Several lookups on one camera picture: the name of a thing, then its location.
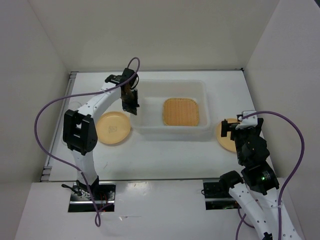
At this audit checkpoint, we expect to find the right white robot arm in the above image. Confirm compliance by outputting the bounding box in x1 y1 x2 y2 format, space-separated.
219 117 301 240

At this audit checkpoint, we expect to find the clear plastic cup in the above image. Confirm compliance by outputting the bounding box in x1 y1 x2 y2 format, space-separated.
67 101 82 111

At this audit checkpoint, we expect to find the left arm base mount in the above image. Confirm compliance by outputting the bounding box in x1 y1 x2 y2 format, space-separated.
61 182 116 213

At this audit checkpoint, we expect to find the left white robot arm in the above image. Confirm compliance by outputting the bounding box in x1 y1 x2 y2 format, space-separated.
62 67 140 200

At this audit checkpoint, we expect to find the square woven bamboo tray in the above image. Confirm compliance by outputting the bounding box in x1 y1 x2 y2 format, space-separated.
162 98 200 127

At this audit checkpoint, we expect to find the purple cable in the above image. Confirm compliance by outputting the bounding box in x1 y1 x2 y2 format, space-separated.
33 57 141 228
236 110 306 240

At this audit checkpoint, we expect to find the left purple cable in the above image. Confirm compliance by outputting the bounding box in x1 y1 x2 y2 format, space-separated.
33 57 141 228

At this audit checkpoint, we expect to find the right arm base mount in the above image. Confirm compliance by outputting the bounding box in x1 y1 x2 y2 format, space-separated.
201 178 239 210

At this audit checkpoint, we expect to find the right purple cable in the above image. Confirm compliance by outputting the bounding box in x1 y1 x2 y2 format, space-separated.
236 110 306 240

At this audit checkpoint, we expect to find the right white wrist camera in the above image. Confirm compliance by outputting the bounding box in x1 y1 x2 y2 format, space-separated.
235 110 258 130

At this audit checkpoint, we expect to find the translucent plastic bin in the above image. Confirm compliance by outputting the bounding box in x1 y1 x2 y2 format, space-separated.
130 79 212 141

